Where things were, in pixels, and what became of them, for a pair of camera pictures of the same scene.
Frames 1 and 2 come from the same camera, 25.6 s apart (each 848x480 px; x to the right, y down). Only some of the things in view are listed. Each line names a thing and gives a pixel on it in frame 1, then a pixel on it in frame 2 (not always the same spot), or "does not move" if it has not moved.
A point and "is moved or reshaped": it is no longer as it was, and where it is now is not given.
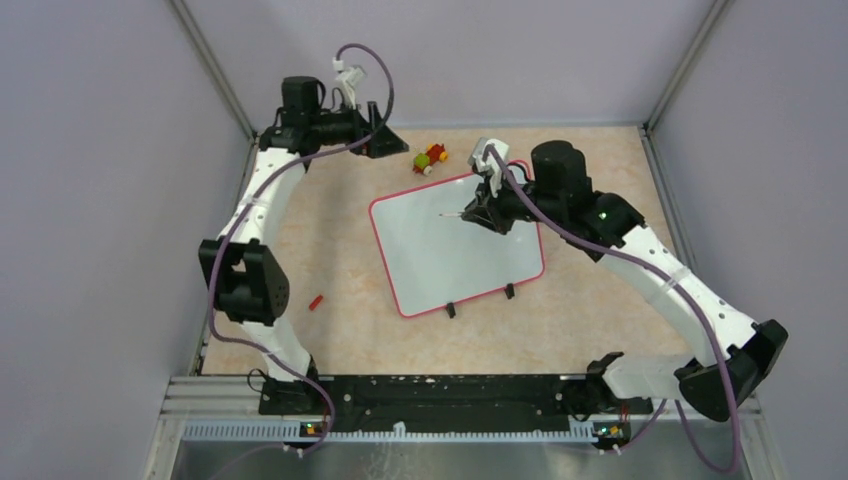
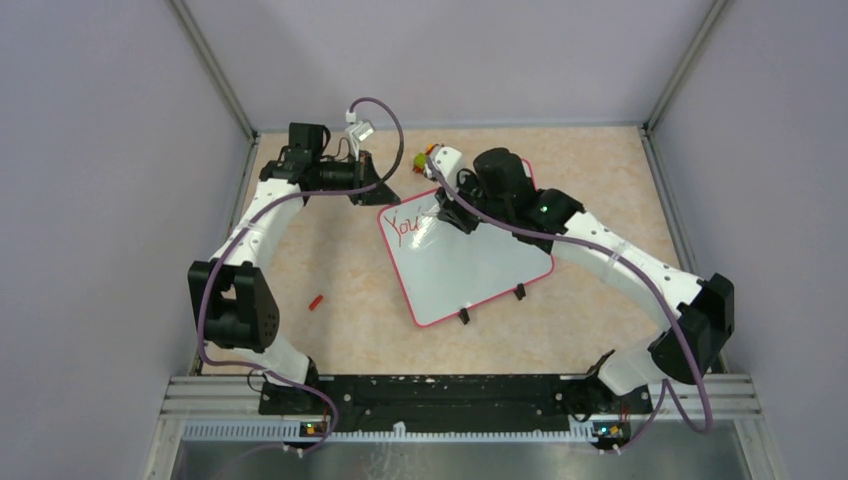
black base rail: (510, 398) does not move
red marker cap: (315, 302) does not move
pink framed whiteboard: (434, 258) is moved or reshaped
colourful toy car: (423, 161) does not move
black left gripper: (386, 143) → (364, 170)
